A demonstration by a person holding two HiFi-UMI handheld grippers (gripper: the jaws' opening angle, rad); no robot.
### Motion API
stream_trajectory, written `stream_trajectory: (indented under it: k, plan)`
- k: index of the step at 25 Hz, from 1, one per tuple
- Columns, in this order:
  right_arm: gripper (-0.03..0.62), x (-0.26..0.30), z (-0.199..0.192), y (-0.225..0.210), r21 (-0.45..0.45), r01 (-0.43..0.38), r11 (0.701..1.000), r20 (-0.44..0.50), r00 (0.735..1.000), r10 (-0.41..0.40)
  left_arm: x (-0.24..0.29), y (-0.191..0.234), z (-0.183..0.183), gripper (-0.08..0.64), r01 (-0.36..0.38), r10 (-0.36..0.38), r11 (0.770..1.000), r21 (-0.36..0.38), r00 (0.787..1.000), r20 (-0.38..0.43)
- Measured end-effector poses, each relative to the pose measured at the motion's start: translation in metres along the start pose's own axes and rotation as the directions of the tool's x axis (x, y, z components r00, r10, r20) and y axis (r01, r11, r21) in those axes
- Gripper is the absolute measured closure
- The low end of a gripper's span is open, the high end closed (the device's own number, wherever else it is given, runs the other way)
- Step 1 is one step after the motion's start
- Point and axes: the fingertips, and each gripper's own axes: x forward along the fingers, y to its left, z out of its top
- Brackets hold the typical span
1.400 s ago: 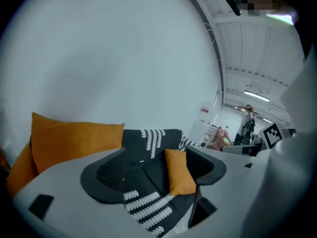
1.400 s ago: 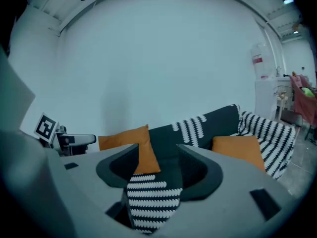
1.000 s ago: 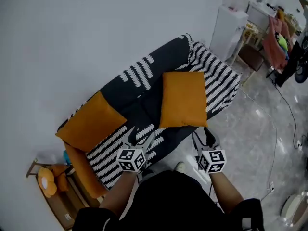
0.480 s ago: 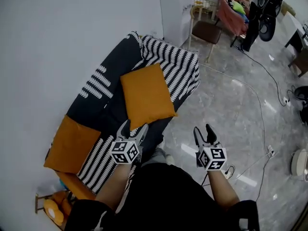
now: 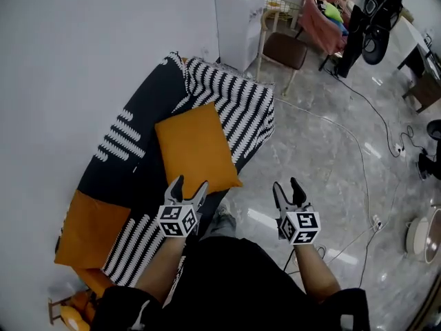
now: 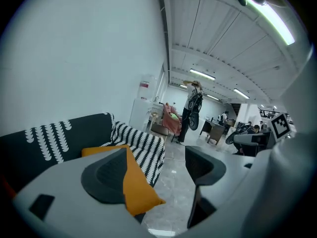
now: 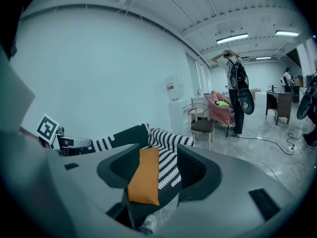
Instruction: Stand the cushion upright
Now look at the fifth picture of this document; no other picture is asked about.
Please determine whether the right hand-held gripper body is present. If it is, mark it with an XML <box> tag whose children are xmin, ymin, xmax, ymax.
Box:
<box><xmin>276</xmin><ymin>203</ymin><xmax>321</xmax><ymax>245</ymax></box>

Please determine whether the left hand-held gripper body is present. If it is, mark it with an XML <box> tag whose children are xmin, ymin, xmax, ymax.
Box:
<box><xmin>156</xmin><ymin>200</ymin><xmax>200</xmax><ymax>238</ymax></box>

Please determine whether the orange cushion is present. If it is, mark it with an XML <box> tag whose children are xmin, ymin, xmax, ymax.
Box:
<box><xmin>154</xmin><ymin>101</ymin><xmax>244</xmax><ymax>199</ymax></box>
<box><xmin>54</xmin><ymin>189</ymin><xmax>132</xmax><ymax>270</ymax></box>

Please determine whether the person's left forearm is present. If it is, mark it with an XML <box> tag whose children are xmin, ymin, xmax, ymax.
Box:
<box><xmin>134</xmin><ymin>234</ymin><xmax>187</xmax><ymax>305</ymax></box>

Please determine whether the person's right forearm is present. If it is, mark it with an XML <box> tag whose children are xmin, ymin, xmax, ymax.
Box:
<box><xmin>294</xmin><ymin>241</ymin><xmax>342</xmax><ymax>305</ymax></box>

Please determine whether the person's black clothing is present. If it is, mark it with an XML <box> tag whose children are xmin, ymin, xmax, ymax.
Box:
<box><xmin>92</xmin><ymin>236</ymin><xmax>371</xmax><ymax>331</ymax></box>

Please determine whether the orange sofa with striped cover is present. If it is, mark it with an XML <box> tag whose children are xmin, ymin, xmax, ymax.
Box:
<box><xmin>54</xmin><ymin>50</ymin><xmax>276</xmax><ymax>289</ymax></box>

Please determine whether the white round floor appliance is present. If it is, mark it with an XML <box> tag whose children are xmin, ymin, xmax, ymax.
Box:
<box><xmin>404</xmin><ymin>205</ymin><xmax>441</xmax><ymax>265</ymax></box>

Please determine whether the yellow plush toy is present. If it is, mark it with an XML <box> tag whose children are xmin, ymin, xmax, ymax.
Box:
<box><xmin>60</xmin><ymin>291</ymin><xmax>96</xmax><ymax>331</ymax></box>

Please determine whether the brown seat wooden chair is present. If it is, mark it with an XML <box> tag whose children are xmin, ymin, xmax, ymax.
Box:
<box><xmin>255</xmin><ymin>7</ymin><xmax>309</xmax><ymax>96</ymax></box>

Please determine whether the wooden shelf trolley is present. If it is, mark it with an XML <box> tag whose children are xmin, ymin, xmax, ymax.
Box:
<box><xmin>47</xmin><ymin>288</ymin><xmax>94</xmax><ymax>331</ymax></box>

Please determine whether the black hanging cloth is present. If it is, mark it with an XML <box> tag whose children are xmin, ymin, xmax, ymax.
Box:
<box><xmin>336</xmin><ymin>4</ymin><xmax>367</xmax><ymax>79</ymax></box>

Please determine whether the brown wooden stool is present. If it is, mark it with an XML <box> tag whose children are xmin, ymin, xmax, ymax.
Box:
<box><xmin>402</xmin><ymin>70</ymin><xmax>441</xmax><ymax>114</ymax></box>

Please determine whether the black office chair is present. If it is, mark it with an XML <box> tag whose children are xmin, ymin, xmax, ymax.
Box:
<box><xmin>360</xmin><ymin>0</ymin><xmax>404</xmax><ymax>66</ymax></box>

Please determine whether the pink blanket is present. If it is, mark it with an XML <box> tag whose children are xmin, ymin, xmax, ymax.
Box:
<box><xmin>298</xmin><ymin>0</ymin><xmax>349</xmax><ymax>57</ymax></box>

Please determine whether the blue cloth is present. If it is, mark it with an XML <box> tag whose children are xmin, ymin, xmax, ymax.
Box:
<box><xmin>327</xmin><ymin>15</ymin><xmax>349</xmax><ymax>37</ymax></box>

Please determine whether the white water dispenser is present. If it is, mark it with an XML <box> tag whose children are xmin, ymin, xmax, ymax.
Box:
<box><xmin>213</xmin><ymin>0</ymin><xmax>267</xmax><ymax>72</ymax></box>

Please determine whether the lime green cloth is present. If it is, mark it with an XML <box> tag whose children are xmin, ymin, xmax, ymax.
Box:
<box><xmin>323</xmin><ymin>1</ymin><xmax>345</xmax><ymax>23</ymax></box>

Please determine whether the white desk with black legs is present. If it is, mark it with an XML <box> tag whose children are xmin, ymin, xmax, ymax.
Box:
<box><xmin>391</xmin><ymin>15</ymin><xmax>434</xmax><ymax>71</ymax></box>

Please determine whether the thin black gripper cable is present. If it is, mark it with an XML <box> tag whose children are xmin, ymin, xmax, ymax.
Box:
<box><xmin>283</xmin><ymin>246</ymin><xmax>297</xmax><ymax>275</ymax></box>

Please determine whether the black floor cable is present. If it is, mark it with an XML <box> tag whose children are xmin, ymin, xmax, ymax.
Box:
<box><xmin>325</xmin><ymin>63</ymin><xmax>428</xmax><ymax>158</ymax></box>

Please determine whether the black metal frame chair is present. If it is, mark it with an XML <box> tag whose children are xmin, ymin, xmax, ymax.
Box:
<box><xmin>318</xmin><ymin>29</ymin><xmax>345</xmax><ymax>72</ymax></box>

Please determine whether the yellow wire side table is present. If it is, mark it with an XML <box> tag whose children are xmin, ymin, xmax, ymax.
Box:
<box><xmin>264</xmin><ymin>0</ymin><xmax>301</xmax><ymax>23</ymax></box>

